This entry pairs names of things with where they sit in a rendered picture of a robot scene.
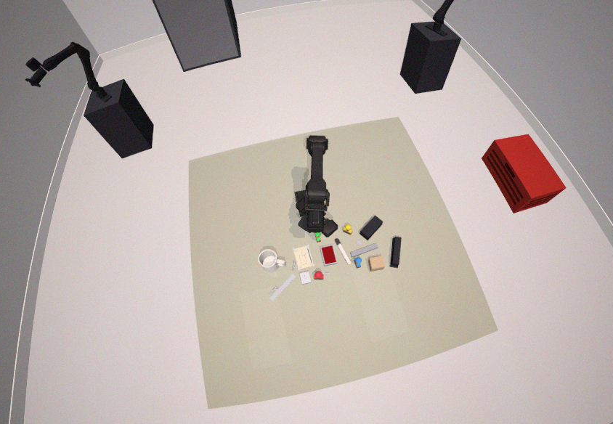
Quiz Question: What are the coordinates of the red ink pad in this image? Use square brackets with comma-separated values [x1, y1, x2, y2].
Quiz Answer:
[320, 245, 337, 266]

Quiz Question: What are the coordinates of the tan cardboard box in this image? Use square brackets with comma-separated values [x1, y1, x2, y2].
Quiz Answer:
[368, 256, 385, 272]

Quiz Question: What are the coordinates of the white cylinder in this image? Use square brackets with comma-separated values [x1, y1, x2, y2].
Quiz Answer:
[335, 239, 351, 264]

